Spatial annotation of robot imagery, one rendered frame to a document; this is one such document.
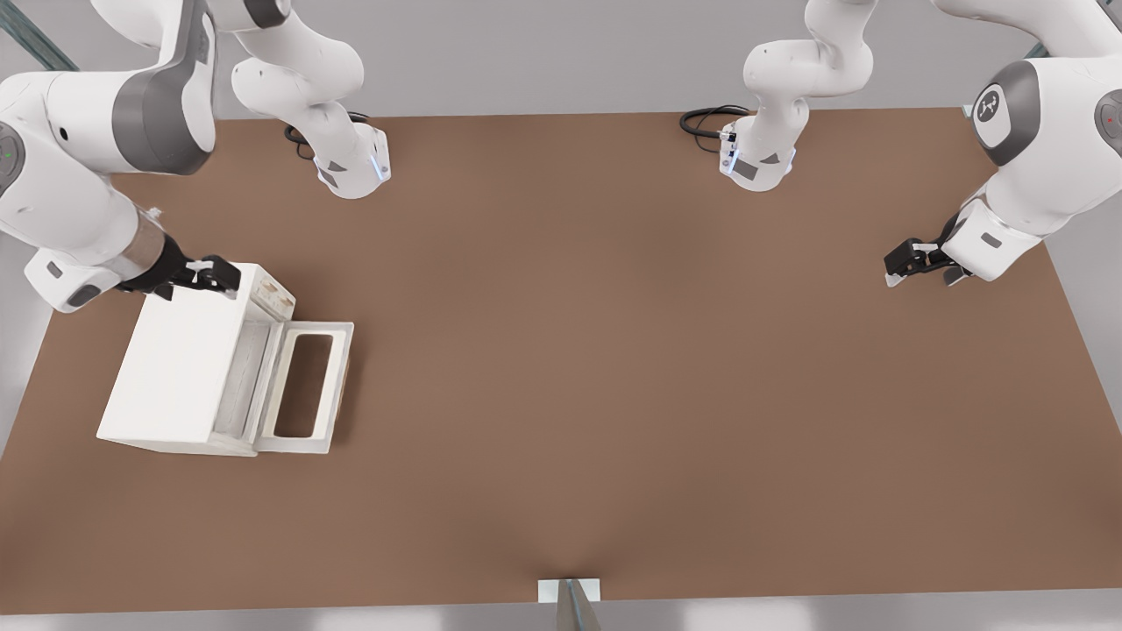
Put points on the white oven body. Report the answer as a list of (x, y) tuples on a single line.
[(184, 368)]

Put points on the silver frame post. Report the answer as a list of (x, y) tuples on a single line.
[(39, 44), (1036, 51), (574, 605)]

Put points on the white oven door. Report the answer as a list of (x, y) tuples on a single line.
[(337, 386)]

